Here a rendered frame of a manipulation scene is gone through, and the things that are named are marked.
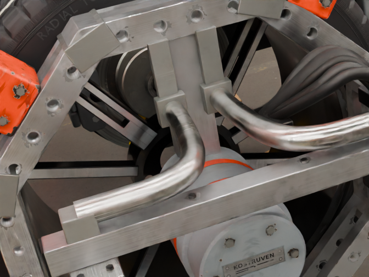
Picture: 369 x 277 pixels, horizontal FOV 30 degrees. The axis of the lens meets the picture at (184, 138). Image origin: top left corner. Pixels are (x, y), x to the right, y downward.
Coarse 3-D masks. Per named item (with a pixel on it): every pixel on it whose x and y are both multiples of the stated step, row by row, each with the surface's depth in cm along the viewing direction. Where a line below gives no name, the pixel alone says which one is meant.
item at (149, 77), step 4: (152, 72) 128; (148, 76) 128; (152, 76) 128; (148, 80) 128; (152, 80) 128; (144, 84) 129; (148, 84) 128; (152, 84) 128; (148, 88) 128; (152, 88) 129; (148, 92) 129; (152, 92) 129; (152, 96) 129; (156, 96) 130
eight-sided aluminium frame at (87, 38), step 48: (144, 0) 81; (192, 0) 78; (240, 0) 79; (96, 48) 76; (48, 96) 77; (0, 144) 82; (48, 144) 80; (0, 192) 80; (0, 240) 83; (336, 240) 103
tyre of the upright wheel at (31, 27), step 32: (0, 0) 94; (32, 0) 82; (64, 0) 82; (96, 0) 83; (128, 0) 84; (352, 0) 95; (0, 32) 82; (32, 32) 82; (352, 32) 95; (32, 64) 84; (352, 192) 106; (0, 256) 93
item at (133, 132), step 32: (256, 32) 93; (224, 64) 94; (288, 64) 114; (96, 96) 90; (128, 128) 93; (160, 128) 95; (224, 128) 98; (128, 160) 97; (256, 160) 101; (32, 192) 114; (320, 192) 109; (32, 224) 99; (320, 224) 107; (128, 256) 119; (160, 256) 120
